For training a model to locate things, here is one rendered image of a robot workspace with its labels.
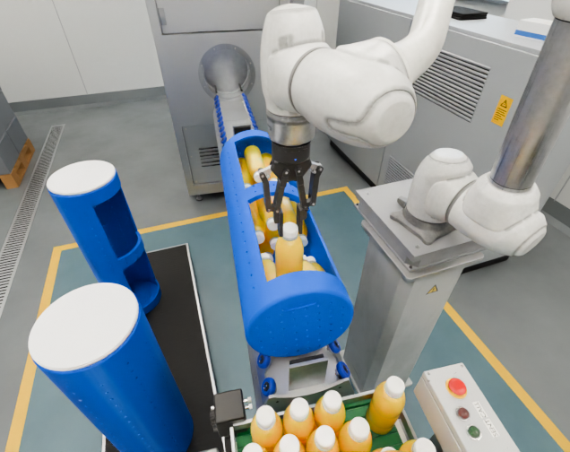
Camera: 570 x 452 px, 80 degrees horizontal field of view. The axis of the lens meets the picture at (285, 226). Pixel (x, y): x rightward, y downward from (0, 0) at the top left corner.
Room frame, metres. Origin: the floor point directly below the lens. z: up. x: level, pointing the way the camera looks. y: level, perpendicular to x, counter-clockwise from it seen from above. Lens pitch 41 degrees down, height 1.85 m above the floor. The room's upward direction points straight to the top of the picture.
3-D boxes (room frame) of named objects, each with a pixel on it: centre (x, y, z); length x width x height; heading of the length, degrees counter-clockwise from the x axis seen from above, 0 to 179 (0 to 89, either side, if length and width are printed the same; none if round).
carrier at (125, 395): (0.54, 0.55, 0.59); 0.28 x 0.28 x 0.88
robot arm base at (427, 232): (0.94, -0.49, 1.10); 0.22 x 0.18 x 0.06; 31
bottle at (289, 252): (0.60, -0.01, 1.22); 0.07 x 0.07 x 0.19
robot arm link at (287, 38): (0.59, -0.02, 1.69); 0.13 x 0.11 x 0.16; 30
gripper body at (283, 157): (0.60, -0.01, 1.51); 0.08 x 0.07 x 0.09; 102
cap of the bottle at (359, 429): (0.25, -0.15, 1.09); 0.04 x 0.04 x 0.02
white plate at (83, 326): (0.54, 0.55, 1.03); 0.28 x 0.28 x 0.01
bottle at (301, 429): (0.29, -0.03, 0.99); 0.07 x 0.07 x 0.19
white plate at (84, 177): (1.29, 0.91, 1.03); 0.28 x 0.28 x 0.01
